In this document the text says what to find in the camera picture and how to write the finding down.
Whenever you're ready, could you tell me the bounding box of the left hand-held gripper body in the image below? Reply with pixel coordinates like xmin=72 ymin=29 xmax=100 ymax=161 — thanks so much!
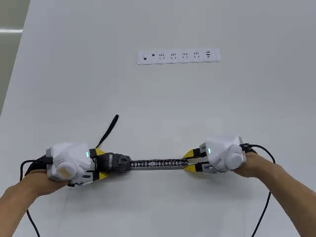
xmin=45 ymin=142 xmax=96 ymax=187

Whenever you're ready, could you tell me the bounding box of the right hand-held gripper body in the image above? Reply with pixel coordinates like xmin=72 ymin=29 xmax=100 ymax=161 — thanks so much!
xmin=204 ymin=135 xmax=248 ymax=173

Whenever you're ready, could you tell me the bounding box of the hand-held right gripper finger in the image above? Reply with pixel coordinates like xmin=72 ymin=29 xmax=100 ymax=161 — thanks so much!
xmin=182 ymin=142 xmax=209 ymax=159
xmin=184 ymin=161 xmax=211 ymax=173

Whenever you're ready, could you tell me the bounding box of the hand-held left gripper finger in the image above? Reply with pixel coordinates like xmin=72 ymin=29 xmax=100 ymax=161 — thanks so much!
xmin=82 ymin=171 xmax=110 ymax=185
xmin=89 ymin=147 xmax=108 ymax=159

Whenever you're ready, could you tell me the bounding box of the black tape measure with strap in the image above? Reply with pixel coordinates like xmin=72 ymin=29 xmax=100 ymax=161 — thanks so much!
xmin=94 ymin=114 xmax=190 ymax=174

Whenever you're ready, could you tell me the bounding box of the person's right forearm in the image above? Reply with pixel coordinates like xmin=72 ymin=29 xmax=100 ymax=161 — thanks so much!
xmin=258 ymin=157 xmax=316 ymax=237

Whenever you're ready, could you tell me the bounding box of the person's left forearm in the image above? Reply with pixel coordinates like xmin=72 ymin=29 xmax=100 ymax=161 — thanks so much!
xmin=0 ymin=179 xmax=40 ymax=237

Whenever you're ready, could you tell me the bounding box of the person's right hand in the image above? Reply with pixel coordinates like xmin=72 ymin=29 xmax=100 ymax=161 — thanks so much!
xmin=232 ymin=150 xmax=263 ymax=179

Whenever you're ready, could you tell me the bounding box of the person's left hand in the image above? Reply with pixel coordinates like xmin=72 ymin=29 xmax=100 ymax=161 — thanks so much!
xmin=20 ymin=169 xmax=70 ymax=198

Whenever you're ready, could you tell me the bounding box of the white power strip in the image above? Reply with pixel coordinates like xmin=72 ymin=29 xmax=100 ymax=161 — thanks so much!
xmin=137 ymin=47 xmax=221 ymax=66

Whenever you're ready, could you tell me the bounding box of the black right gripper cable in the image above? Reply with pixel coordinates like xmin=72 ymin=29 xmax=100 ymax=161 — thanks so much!
xmin=240 ymin=142 xmax=277 ymax=237

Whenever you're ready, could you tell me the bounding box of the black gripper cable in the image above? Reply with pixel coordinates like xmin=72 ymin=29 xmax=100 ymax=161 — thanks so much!
xmin=240 ymin=142 xmax=277 ymax=237
xmin=19 ymin=155 xmax=54 ymax=237

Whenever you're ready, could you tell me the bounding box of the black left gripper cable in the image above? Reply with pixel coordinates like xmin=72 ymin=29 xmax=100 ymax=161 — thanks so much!
xmin=19 ymin=155 xmax=54 ymax=237

